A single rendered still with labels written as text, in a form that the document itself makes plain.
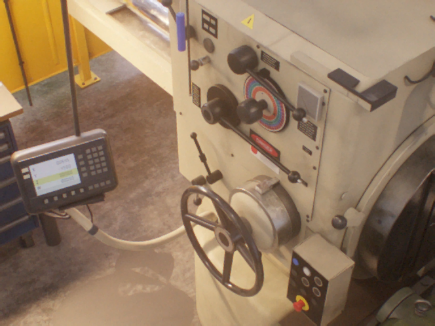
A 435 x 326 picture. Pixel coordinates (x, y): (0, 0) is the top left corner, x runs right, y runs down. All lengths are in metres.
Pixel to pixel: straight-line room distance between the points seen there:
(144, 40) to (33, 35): 1.60
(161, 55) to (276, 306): 1.15
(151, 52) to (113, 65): 2.04
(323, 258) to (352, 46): 0.61
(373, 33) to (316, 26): 0.15
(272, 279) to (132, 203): 1.35
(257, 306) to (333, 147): 1.12
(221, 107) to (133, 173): 2.12
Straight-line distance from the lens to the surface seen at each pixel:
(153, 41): 2.98
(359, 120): 1.69
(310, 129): 1.80
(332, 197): 1.88
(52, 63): 4.66
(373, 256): 2.07
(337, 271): 1.93
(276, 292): 2.77
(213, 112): 2.01
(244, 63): 1.82
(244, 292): 2.05
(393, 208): 1.97
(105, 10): 3.19
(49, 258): 3.74
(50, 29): 4.52
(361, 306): 2.77
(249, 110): 1.82
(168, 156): 4.18
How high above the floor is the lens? 2.86
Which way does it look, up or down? 44 degrees down
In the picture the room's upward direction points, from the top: straight up
